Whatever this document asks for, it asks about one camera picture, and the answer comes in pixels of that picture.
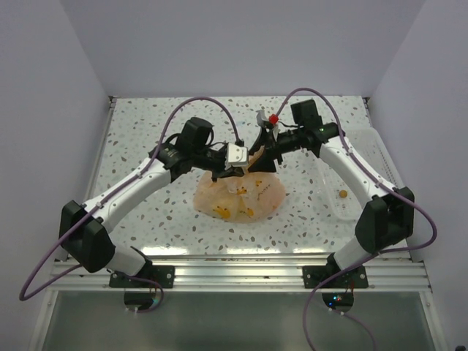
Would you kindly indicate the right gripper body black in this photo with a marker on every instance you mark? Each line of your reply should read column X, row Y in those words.
column 289, row 140

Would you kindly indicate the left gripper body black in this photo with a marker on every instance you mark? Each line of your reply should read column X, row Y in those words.
column 212, row 159

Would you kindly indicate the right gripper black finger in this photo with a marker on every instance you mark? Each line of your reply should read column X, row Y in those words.
column 265, row 159
column 264, row 136

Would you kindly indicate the orange translucent plastic bag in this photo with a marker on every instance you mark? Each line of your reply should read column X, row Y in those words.
column 249, row 198

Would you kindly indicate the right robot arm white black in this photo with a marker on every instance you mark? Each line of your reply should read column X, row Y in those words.
column 387, row 217

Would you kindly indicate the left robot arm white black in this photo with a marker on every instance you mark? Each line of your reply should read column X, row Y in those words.
column 85, row 228

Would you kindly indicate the white plastic tray basket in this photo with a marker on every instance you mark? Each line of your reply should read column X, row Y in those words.
column 339, row 171

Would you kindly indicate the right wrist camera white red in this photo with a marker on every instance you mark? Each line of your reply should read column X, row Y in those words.
column 267, row 123

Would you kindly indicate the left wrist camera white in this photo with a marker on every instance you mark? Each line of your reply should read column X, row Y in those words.
column 236, row 156

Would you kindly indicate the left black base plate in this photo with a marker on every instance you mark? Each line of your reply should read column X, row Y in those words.
column 163, row 275

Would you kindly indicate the aluminium rail frame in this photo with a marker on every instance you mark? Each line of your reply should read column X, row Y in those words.
column 246, row 280

